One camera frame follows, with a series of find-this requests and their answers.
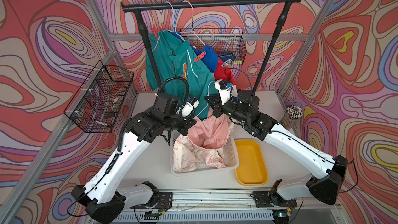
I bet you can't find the black wire basket back wall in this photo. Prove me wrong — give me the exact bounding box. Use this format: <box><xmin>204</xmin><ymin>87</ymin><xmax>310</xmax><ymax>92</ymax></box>
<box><xmin>180</xmin><ymin>27</ymin><xmax>247</xmax><ymax>65</ymax></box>

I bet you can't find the blue red white jacket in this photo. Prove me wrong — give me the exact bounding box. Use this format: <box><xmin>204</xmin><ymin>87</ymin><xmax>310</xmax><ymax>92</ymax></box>
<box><xmin>191</xmin><ymin>45</ymin><xmax>236</xmax><ymax>85</ymax></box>

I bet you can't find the black wire basket wall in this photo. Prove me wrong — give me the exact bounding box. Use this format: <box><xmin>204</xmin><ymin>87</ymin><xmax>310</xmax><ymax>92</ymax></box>
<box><xmin>63</xmin><ymin>61</ymin><xmax>134</xmax><ymax>133</ymax></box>
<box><xmin>180</xmin><ymin>27</ymin><xmax>247</xmax><ymax>65</ymax></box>

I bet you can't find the blue hanger of green jacket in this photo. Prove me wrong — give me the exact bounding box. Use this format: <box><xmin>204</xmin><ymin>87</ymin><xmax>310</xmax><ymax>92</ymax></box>
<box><xmin>165</xmin><ymin>1</ymin><xmax>185</xmax><ymax>42</ymax></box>

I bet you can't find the black wire basket left wall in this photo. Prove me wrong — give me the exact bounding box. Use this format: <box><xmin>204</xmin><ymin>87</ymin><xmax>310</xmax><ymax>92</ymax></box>
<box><xmin>63</xmin><ymin>61</ymin><xmax>134</xmax><ymax>133</ymax></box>

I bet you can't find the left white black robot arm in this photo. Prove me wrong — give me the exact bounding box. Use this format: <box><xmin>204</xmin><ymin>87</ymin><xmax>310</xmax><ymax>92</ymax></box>
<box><xmin>72</xmin><ymin>76</ymin><xmax>199</xmax><ymax>224</ymax></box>

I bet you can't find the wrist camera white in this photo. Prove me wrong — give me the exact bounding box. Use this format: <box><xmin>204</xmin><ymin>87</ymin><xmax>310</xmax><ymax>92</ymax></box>
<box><xmin>215</xmin><ymin>79</ymin><xmax>233</xmax><ymax>105</ymax></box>
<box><xmin>180</xmin><ymin>94</ymin><xmax>199</xmax><ymax>117</ymax></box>

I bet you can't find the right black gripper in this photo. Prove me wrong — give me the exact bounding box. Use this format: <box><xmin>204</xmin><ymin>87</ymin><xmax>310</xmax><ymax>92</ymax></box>
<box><xmin>204</xmin><ymin>94</ymin><xmax>249</xmax><ymax>125</ymax></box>

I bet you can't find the black clothes rack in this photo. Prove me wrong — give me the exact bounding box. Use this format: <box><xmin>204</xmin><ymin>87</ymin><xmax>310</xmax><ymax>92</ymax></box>
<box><xmin>121</xmin><ymin>0</ymin><xmax>302</xmax><ymax>92</ymax></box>

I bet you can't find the white grey clothespin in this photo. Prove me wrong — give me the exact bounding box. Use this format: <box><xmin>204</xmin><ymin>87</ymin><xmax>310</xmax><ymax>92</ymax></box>
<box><xmin>221</xmin><ymin>59</ymin><xmax>232</xmax><ymax>67</ymax></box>

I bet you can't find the cup of coloured pencils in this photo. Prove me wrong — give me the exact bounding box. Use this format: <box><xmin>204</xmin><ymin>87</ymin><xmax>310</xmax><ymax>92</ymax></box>
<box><xmin>280</xmin><ymin>105</ymin><xmax>303</xmax><ymax>130</ymax></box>

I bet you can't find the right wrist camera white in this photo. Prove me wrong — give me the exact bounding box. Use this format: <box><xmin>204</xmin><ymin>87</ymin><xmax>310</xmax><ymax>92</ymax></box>
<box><xmin>215</xmin><ymin>79</ymin><xmax>233</xmax><ymax>105</ymax></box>

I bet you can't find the white perforated plastic basket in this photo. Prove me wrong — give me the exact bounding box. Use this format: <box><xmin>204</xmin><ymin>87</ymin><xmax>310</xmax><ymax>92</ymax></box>
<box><xmin>170</xmin><ymin>131</ymin><xmax>239</xmax><ymax>176</ymax></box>

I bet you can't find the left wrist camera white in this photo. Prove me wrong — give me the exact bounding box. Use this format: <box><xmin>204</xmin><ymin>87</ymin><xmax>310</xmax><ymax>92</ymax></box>
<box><xmin>180</xmin><ymin>94</ymin><xmax>199</xmax><ymax>117</ymax></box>

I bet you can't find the green jacket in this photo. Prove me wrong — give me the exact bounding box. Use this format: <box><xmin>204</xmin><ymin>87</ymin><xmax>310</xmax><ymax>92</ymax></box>
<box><xmin>148</xmin><ymin>31</ymin><xmax>218</xmax><ymax>120</ymax></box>

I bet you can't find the pink printed jacket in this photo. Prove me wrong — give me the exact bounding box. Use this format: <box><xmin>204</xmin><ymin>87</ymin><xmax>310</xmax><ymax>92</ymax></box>
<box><xmin>172</xmin><ymin>115</ymin><xmax>235</xmax><ymax>173</ymax></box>

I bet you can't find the pink hanger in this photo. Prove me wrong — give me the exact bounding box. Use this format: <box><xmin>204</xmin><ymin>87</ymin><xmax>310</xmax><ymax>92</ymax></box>
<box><xmin>183</xmin><ymin>0</ymin><xmax>206</xmax><ymax>47</ymax></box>

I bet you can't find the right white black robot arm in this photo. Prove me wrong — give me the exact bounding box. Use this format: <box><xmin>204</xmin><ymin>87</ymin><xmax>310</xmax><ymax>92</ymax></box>
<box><xmin>205</xmin><ymin>90</ymin><xmax>349</xmax><ymax>207</ymax></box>

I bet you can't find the yellow plastic tray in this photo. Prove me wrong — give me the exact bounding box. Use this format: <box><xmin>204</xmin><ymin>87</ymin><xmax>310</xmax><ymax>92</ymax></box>
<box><xmin>235</xmin><ymin>139</ymin><xmax>268</xmax><ymax>186</ymax></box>

